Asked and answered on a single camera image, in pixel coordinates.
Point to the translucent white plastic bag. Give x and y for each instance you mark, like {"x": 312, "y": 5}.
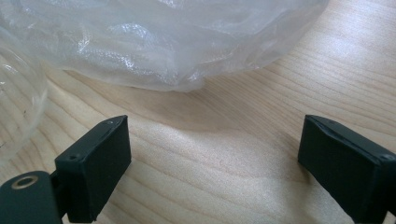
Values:
{"x": 149, "y": 40}

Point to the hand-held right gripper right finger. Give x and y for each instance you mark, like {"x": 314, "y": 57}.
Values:
{"x": 348, "y": 174}

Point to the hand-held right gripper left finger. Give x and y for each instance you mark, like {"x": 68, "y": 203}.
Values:
{"x": 93, "y": 174}

